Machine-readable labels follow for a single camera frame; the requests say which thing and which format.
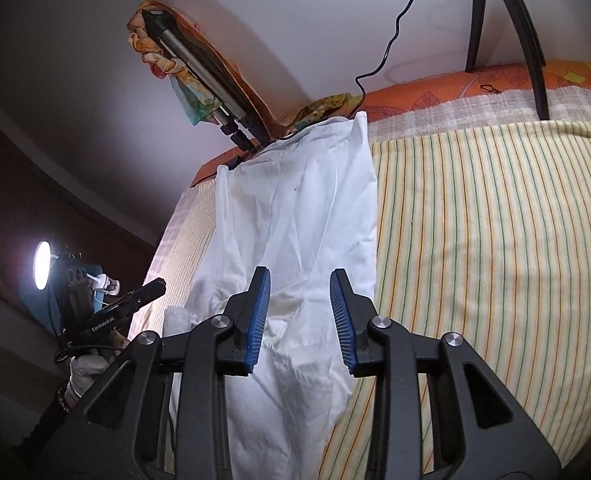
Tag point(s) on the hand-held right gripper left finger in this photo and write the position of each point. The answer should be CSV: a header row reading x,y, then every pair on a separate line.
x,y
258,320

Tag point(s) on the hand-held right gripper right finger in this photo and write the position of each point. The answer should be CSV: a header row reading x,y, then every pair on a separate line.
x,y
343,325

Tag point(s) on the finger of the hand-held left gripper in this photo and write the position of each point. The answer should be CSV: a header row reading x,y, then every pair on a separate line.
x,y
148,290

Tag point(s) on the white long-sleeved shirt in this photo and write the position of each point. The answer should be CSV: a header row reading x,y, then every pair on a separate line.
x,y
295,220

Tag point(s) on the person's left forearm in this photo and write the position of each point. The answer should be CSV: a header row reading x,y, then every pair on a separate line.
x,y
50,420

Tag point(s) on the person's left hand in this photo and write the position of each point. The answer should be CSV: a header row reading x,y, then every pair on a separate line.
x,y
85,370

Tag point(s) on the blue chair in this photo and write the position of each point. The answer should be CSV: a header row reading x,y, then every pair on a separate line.
x,y
30,305

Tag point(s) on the white clip lamp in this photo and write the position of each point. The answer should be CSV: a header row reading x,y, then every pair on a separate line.
x,y
41,265

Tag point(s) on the yellow striped cloth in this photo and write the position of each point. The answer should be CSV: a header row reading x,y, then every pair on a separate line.
x,y
500,235

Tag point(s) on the folded tripod with colourful scarf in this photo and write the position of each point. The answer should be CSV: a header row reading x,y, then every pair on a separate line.
x,y
195,95

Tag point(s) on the folded silver tripod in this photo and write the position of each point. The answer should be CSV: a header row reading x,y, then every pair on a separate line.
x,y
185,55

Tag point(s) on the orange floral sheet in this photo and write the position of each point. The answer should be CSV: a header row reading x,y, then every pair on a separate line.
x,y
475,82

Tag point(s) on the black mini tripod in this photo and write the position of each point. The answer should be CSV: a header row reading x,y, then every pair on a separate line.
x,y
525,35

